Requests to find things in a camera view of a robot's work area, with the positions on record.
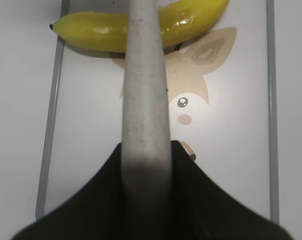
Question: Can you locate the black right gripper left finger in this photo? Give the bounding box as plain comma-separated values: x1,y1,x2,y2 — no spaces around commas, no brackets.
13,144,126,240

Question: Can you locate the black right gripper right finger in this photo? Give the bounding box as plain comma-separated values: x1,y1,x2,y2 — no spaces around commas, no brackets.
166,140,292,240

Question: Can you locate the yellow plastic banana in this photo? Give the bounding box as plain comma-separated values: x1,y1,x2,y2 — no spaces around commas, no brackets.
49,0,229,53

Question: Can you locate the white grey-rimmed cutting board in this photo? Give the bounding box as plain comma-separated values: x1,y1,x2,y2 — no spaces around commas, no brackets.
35,0,274,219

